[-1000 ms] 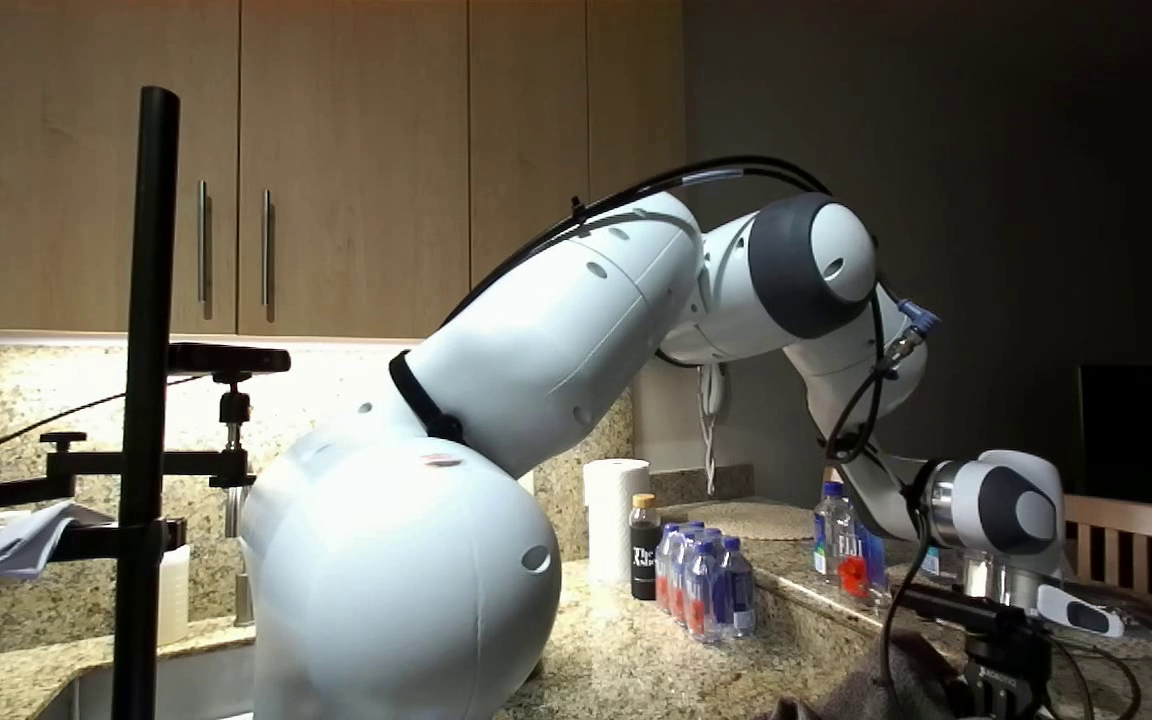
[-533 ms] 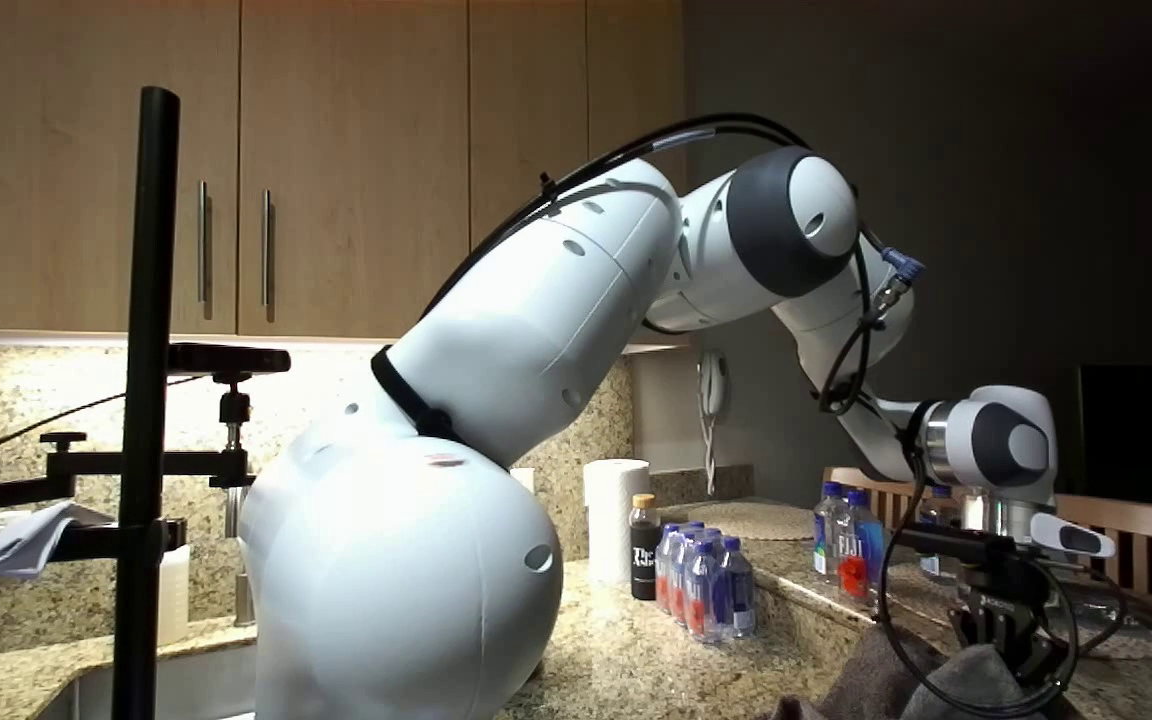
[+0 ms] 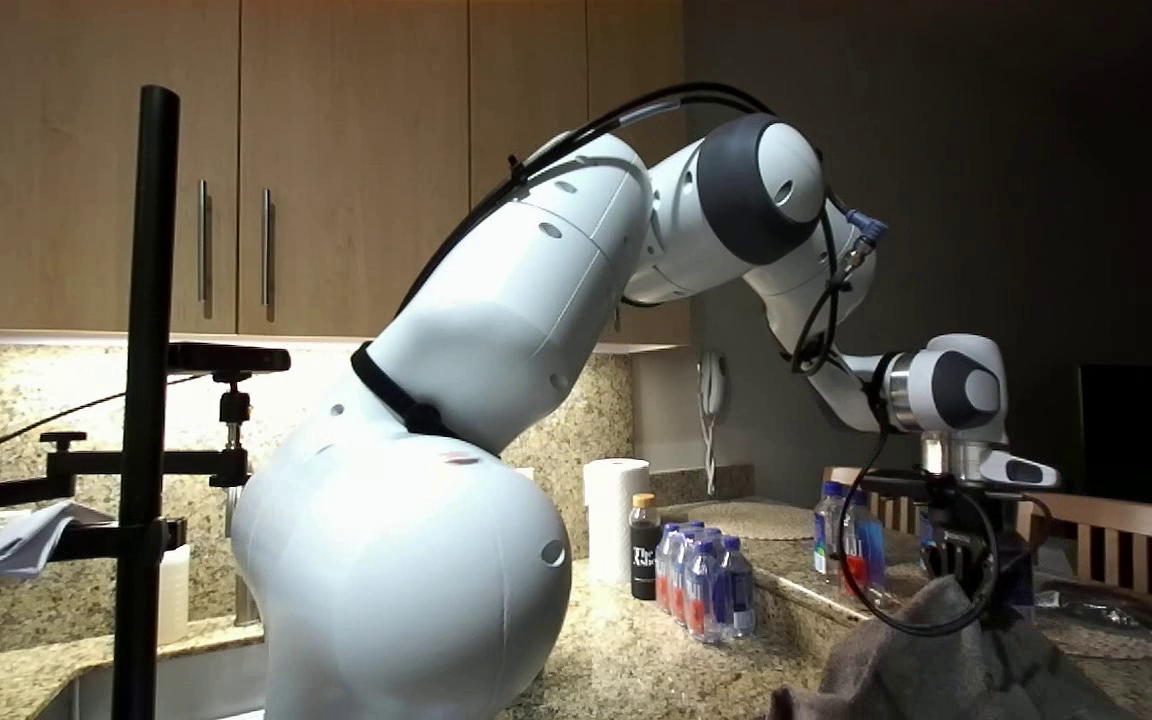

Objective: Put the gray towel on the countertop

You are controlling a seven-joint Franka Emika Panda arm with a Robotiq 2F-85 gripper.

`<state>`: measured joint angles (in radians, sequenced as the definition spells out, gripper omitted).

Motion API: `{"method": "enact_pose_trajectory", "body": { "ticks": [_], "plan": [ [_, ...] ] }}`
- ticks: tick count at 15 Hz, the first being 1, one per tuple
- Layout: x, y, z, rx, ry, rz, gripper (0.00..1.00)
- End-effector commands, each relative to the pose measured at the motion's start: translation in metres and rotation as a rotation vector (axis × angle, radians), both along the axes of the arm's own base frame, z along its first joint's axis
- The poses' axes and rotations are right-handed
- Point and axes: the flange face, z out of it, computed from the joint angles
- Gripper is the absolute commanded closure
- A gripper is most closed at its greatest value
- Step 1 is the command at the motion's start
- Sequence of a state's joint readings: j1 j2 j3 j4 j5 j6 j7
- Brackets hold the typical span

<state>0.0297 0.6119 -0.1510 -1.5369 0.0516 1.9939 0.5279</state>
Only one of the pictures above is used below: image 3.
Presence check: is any black stereo camera bar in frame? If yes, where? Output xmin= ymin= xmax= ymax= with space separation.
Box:
xmin=167 ymin=340 xmax=297 ymax=381

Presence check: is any white wall handset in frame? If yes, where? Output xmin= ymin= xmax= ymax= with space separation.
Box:
xmin=692 ymin=352 xmax=728 ymax=502

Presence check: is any wooden slat-back chair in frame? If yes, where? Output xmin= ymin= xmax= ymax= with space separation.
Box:
xmin=1013 ymin=489 xmax=1152 ymax=618
xmin=824 ymin=462 xmax=934 ymax=539

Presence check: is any wooden upper cabinet door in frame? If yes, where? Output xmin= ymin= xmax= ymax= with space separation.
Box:
xmin=0 ymin=0 xmax=245 ymax=337
xmin=238 ymin=0 xmax=472 ymax=337

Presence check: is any thin black cable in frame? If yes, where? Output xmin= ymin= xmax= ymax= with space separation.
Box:
xmin=0 ymin=373 xmax=214 ymax=473

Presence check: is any stainless steel sink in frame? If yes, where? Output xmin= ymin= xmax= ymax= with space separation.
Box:
xmin=32 ymin=635 xmax=274 ymax=720

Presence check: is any white container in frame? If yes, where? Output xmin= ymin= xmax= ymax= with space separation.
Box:
xmin=151 ymin=539 xmax=197 ymax=650

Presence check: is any clear water bottle blue label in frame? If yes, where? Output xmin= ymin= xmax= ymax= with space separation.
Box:
xmin=813 ymin=480 xmax=849 ymax=580
xmin=856 ymin=513 xmax=891 ymax=591

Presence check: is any wrist mounted camera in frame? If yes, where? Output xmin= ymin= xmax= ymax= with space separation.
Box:
xmin=975 ymin=450 xmax=1066 ymax=491

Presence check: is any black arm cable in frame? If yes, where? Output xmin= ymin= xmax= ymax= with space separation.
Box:
xmin=387 ymin=77 xmax=1007 ymax=639

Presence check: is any narrow wooden cabinet door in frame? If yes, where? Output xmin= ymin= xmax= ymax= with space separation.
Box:
xmin=468 ymin=0 xmax=590 ymax=192
xmin=585 ymin=0 xmax=690 ymax=352

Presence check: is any wrapped water bottle pack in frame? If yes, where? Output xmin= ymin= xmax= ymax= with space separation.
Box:
xmin=653 ymin=516 xmax=761 ymax=653

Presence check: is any metal cabinet door handle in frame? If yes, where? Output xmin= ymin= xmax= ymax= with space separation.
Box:
xmin=197 ymin=178 xmax=217 ymax=325
xmin=262 ymin=189 xmax=281 ymax=327

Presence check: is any gray towel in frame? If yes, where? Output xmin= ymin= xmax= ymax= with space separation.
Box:
xmin=773 ymin=572 xmax=1111 ymax=720

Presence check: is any white crumpled paper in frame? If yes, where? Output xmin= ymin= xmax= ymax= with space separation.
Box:
xmin=0 ymin=496 xmax=111 ymax=580

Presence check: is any blue cable connector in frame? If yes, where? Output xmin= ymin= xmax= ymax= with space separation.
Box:
xmin=849 ymin=197 xmax=891 ymax=245

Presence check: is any black vertical pole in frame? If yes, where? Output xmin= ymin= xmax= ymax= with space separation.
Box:
xmin=111 ymin=85 xmax=184 ymax=720

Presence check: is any black velcro strap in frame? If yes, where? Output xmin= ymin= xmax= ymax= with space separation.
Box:
xmin=350 ymin=340 xmax=472 ymax=436

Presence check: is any bottle with red liquid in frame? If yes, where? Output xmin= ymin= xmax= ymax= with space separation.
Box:
xmin=842 ymin=513 xmax=874 ymax=595

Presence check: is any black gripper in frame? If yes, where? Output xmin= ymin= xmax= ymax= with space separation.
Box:
xmin=928 ymin=491 xmax=1037 ymax=619

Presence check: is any clear plastic wrap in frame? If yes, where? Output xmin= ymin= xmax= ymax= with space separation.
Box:
xmin=1034 ymin=575 xmax=1152 ymax=658

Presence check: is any dark drink bottle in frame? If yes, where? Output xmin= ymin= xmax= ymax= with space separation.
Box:
xmin=629 ymin=491 xmax=665 ymax=606

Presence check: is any white paper towel roll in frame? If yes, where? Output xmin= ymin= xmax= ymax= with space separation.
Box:
xmin=581 ymin=456 xmax=653 ymax=591

